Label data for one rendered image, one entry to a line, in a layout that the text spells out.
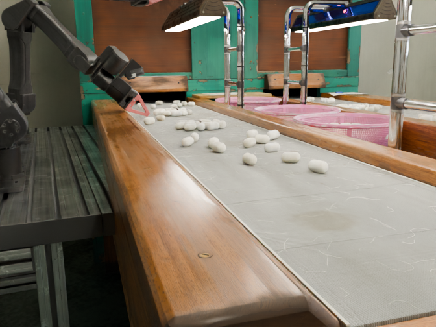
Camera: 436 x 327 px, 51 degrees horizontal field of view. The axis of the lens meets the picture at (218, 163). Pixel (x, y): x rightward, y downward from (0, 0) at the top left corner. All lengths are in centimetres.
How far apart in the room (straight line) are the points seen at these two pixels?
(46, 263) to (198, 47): 149
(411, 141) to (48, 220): 87
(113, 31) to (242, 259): 178
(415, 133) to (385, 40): 257
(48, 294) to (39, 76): 213
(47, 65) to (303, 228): 247
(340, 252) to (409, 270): 6
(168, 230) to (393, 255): 20
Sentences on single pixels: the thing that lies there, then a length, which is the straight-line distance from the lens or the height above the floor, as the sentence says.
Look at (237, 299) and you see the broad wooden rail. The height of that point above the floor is 76.
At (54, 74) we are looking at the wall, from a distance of 285.
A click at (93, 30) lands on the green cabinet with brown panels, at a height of 105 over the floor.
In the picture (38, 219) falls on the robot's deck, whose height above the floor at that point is 67.
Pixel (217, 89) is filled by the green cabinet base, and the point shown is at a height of 80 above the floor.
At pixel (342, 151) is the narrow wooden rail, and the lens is 87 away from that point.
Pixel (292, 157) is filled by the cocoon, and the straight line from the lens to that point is 79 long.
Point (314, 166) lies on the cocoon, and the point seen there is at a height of 75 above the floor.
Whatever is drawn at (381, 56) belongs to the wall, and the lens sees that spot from 374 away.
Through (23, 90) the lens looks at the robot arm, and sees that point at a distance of 159.
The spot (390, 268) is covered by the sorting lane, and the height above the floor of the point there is 74.
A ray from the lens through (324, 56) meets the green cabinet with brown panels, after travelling 236.
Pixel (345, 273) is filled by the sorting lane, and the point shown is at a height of 74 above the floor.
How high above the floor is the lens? 91
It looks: 12 degrees down
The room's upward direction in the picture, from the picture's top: 1 degrees counter-clockwise
